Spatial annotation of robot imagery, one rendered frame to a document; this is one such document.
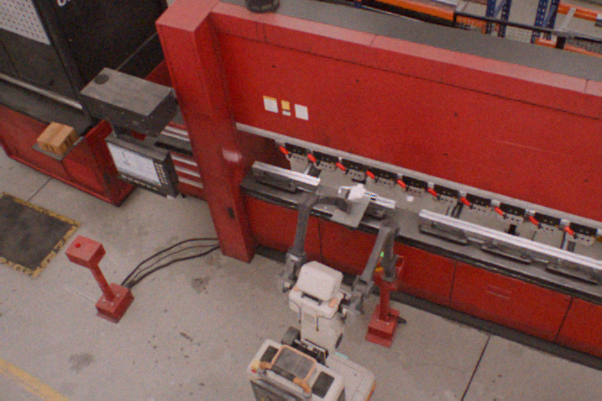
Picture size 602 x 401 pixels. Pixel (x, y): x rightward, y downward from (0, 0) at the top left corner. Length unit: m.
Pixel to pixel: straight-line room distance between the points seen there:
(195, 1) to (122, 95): 0.69
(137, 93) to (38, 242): 2.42
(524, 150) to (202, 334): 2.74
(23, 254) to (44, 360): 1.03
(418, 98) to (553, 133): 0.71
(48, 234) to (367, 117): 3.23
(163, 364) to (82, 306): 0.87
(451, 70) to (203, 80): 1.44
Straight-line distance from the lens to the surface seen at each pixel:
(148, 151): 4.30
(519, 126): 3.77
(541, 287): 4.63
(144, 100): 4.10
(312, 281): 3.85
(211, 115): 4.32
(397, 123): 3.99
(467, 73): 3.59
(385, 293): 4.77
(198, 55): 4.01
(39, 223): 6.37
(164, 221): 6.00
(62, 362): 5.55
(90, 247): 5.00
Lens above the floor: 4.61
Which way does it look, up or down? 49 degrees down
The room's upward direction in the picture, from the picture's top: 7 degrees counter-clockwise
